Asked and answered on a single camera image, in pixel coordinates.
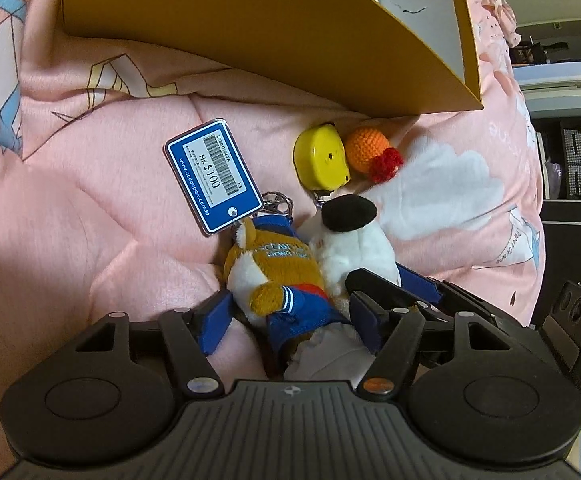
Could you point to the dark cabinet with clutter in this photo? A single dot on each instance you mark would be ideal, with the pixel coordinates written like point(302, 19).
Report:
point(575, 220)

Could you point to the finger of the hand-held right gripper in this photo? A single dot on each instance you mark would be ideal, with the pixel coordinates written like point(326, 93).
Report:
point(420, 282)
point(385, 287)

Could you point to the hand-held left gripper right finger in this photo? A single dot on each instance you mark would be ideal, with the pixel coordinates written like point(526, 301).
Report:
point(366, 322)

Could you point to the yellow round tape measure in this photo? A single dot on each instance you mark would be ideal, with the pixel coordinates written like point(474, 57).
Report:
point(320, 160)

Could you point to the yellow cardboard box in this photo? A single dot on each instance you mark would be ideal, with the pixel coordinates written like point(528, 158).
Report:
point(270, 25)

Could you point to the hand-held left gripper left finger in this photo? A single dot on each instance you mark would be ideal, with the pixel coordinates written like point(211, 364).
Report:
point(216, 322)

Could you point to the brown plush toy blue outfit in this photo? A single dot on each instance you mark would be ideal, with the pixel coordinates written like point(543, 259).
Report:
point(270, 270)

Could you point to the pink printed blanket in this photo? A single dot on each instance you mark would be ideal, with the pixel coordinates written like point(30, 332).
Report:
point(95, 185)

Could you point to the orange crochet ball red trim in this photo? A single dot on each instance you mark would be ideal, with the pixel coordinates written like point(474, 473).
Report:
point(365, 150)

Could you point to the blue plastic card tag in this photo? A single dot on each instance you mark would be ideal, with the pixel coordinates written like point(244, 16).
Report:
point(213, 175)

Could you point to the white shelf unit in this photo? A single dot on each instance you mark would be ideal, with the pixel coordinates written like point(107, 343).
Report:
point(560, 75)

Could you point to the white plush dog black ear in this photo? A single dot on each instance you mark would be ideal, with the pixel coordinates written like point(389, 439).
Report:
point(355, 245)

